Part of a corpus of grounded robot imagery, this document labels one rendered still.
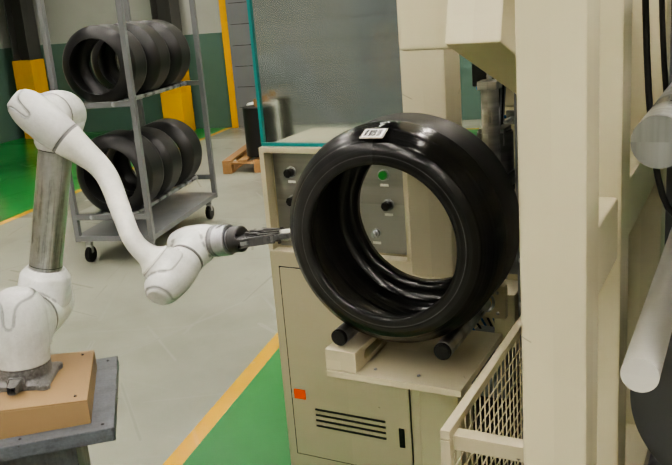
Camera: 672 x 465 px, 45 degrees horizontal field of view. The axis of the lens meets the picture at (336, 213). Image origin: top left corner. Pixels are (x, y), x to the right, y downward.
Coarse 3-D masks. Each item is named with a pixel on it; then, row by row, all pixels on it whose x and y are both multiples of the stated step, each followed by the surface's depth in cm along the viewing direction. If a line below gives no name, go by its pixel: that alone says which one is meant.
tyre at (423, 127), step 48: (336, 144) 195; (384, 144) 187; (432, 144) 185; (480, 144) 197; (336, 192) 224; (432, 192) 183; (480, 192) 183; (336, 240) 227; (480, 240) 183; (336, 288) 205; (384, 288) 226; (432, 288) 221; (480, 288) 187; (384, 336) 201; (432, 336) 197
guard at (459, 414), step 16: (512, 336) 177; (496, 352) 170; (512, 352) 180; (496, 368) 165; (512, 368) 181; (480, 384) 157; (464, 400) 151; (480, 400) 160; (496, 400) 169; (512, 400) 181; (464, 416) 148; (480, 416) 160; (448, 432) 141; (448, 448) 142; (448, 464) 143
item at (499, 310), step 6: (420, 276) 234; (426, 276) 233; (498, 288) 221; (504, 288) 221; (498, 294) 222; (504, 294) 221; (492, 300) 223; (498, 300) 222; (504, 300) 222; (492, 306) 223; (498, 306) 223; (504, 306) 222; (486, 312) 225; (492, 312) 224; (498, 312) 223; (504, 312) 222; (498, 318) 224; (504, 318) 223
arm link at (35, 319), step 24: (24, 288) 235; (0, 312) 228; (24, 312) 229; (48, 312) 238; (0, 336) 228; (24, 336) 229; (48, 336) 237; (0, 360) 230; (24, 360) 230; (48, 360) 237
